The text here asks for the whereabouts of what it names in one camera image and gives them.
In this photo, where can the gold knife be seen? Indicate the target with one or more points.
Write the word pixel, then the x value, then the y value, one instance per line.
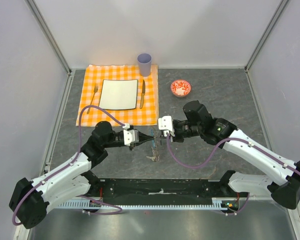
pixel 143 91

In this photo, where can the gold fork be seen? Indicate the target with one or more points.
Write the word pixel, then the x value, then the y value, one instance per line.
pixel 95 90

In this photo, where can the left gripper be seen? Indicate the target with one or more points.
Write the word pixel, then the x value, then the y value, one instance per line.
pixel 142 138

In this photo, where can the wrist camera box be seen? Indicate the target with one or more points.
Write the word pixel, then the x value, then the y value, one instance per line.
pixel 130 137
pixel 165 124

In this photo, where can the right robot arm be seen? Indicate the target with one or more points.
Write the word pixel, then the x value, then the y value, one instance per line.
pixel 281 176

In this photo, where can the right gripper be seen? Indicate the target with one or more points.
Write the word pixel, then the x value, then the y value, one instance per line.
pixel 176 138

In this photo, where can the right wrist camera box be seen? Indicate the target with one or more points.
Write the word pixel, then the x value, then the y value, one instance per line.
pixel 165 124

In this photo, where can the red patterned bowl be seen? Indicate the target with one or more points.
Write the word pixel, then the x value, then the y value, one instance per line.
pixel 180 88

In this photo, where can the white square plate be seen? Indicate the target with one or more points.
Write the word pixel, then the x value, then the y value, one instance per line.
pixel 118 95

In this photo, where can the lilac plastic cup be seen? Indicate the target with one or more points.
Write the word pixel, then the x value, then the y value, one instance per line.
pixel 144 61

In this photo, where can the slotted cable duct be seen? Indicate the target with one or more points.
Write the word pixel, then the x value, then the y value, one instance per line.
pixel 86 204

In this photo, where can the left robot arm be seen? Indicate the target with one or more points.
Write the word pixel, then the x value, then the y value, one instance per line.
pixel 32 200

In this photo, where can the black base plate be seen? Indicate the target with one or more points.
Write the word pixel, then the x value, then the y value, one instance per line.
pixel 117 187

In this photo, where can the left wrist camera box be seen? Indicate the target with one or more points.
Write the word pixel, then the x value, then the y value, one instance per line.
pixel 130 137

